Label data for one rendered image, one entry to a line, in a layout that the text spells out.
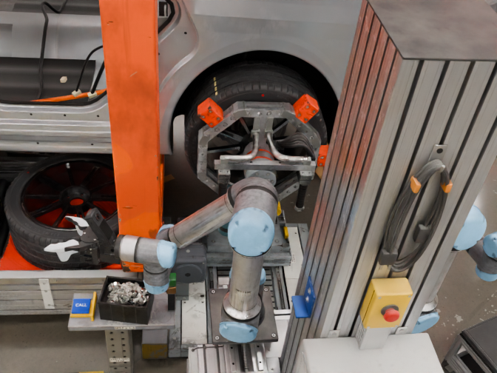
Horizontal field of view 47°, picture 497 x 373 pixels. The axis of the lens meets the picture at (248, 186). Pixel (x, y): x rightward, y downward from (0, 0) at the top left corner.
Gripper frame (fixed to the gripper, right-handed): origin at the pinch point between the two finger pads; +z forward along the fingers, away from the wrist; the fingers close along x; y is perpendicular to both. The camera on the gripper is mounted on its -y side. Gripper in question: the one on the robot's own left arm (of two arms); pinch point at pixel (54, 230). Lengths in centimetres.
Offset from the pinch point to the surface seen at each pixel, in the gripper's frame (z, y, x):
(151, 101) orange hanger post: -16, -22, 45
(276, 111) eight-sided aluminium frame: -56, -1, 96
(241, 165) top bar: -46, 16, 76
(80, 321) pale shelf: 9, 75, 33
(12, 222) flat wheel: 56, 64, 74
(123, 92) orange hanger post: -7, -25, 43
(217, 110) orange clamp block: -32, 2, 93
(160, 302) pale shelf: -20, 73, 49
